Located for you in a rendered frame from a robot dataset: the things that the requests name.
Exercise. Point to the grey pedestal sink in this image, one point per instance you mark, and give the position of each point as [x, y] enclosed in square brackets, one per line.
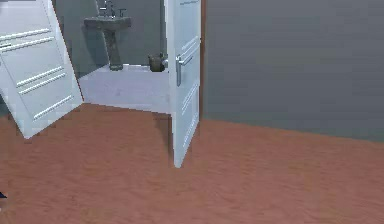
[110, 30]

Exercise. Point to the grey sink faucet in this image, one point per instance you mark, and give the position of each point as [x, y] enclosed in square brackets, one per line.
[108, 8]

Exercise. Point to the white panelled room door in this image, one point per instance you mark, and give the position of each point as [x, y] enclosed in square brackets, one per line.
[35, 73]
[185, 86]

